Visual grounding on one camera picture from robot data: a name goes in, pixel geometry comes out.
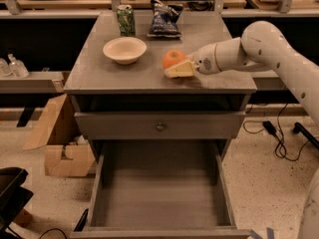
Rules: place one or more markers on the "grey middle drawer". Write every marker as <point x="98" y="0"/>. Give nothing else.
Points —
<point x="159" y="125"/>

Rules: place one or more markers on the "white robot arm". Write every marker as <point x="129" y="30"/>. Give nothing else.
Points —
<point x="262" y="44"/>

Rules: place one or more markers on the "black chair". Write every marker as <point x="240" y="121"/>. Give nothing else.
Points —
<point x="13" y="198"/>

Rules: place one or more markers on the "open grey bottom drawer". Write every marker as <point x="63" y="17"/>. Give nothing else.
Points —
<point x="160" y="189"/>

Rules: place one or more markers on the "orange fruit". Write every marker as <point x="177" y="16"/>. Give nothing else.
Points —
<point x="171" y="58"/>

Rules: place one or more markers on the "blue chip bag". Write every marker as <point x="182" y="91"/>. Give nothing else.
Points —
<point x="164" y="22"/>

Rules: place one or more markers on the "brown cardboard box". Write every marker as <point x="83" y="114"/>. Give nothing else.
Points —
<point x="65" y="153"/>

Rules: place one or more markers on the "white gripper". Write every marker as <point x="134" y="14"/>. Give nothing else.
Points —
<point x="204" y="61"/>

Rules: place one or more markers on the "clear plastic bottle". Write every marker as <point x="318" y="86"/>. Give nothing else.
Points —
<point x="4" y="68"/>
<point x="17" y="67"/>

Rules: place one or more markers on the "green soda can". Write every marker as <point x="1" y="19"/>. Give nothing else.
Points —
<point x="126" y="20"/>

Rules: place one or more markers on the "grey drawer cabinet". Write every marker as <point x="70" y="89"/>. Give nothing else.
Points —
<point x="98" y="84"/>

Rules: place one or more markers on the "beige paper bowl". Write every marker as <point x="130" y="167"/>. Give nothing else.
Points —
<point x="125" y="50"/>

